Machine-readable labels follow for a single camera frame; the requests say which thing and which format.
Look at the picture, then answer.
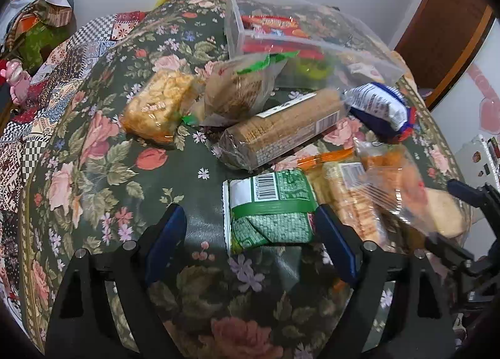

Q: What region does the clear plastic container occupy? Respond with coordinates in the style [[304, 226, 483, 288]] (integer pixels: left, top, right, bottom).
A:
[[224, 0, 405, 91]]

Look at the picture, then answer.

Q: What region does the pile of clothes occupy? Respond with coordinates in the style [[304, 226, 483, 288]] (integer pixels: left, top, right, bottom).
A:
[[0, 0, 76, 72]]

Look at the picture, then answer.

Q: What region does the long brown biscuit pack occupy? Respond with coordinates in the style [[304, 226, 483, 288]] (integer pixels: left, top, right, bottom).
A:
[[217, 87, 346, 172]]

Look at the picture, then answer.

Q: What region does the pink toy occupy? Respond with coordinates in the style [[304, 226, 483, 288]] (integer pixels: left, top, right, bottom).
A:
[[0, 57, 33, 107]]

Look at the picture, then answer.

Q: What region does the brown cracker bag green label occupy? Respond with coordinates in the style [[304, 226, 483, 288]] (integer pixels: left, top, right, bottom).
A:
[[193, 50, 299, 127]]

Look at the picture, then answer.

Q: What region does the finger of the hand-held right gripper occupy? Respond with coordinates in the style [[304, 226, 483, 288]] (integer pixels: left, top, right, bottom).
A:
[[424, 235, 477, 278], [446, 179, 500, 223]]

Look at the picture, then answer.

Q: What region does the red orange snack packet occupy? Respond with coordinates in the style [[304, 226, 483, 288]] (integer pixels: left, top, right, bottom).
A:
[[240, 14, 302, 35]]

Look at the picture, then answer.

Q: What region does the pink sticker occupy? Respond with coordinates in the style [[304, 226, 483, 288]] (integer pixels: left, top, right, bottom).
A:
[[467, 61, 500, 135]]

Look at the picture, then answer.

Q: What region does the orange snack stick packet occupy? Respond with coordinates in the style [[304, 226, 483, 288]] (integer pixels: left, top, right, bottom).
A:
[[297, 147, 356, 167]]

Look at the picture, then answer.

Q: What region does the white fridge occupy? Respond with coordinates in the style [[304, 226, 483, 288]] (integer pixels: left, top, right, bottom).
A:
[[429, 17, 500, 192]]

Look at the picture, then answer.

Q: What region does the brown wooden door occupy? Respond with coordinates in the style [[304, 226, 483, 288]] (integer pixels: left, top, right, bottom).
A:
[[394, 0, 496, 110]]

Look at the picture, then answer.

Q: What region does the golden rice cracker pack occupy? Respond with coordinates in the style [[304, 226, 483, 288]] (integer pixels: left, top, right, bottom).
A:
[[120, 69, 206, 145]]

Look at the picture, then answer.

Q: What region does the yellow cracker pack white label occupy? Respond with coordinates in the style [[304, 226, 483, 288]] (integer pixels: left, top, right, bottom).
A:
[[307, 162, 389, 248]]

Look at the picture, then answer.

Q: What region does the pale cracker packet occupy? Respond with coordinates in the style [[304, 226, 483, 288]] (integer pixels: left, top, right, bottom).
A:
[[406, 187, 469, 240]]

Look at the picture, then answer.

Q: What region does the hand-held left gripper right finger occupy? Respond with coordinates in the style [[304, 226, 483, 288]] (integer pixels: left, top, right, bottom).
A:
[[314, 205, 459, 359]]

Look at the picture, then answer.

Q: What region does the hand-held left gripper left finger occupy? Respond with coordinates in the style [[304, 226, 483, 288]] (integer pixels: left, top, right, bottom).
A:
[[44, 204, 188, 359]]

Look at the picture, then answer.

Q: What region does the green yellow snack packet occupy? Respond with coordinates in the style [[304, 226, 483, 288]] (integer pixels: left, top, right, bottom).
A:
[[291, 57, 331, 80]]

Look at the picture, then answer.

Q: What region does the blue white snack packet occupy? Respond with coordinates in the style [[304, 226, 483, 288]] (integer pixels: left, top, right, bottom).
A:
[[343, 82, 418, 144]]

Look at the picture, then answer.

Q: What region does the patchwork quilt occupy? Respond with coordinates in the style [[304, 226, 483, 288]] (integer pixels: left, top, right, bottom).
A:
[[0, 11, 148, 328]]

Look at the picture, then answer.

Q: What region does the clear orange cracker packet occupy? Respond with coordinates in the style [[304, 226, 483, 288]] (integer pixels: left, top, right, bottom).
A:
[[353, 139, 430, 227]]

